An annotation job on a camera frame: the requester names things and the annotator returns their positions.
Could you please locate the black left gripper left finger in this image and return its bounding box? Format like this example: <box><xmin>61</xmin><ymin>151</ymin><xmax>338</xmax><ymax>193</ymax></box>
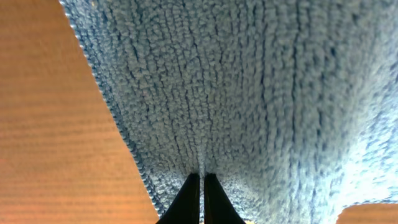
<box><xmin>156</xmin><ymin>174</ymin><xmax>200</xmax><ymax>224</ymax></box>

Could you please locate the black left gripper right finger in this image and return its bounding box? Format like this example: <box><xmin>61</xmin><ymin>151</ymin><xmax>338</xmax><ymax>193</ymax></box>
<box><xmin>204</xmin><ymin>174</ymin><xmax>245</xmax><ymax>224</ymax></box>

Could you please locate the blue microfiber cloth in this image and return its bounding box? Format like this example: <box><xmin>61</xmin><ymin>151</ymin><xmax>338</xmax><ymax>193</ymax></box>
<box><xmin>62</xmin><ymin>0</ymin><xmax>397</xmax><ymax>223</ymax></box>

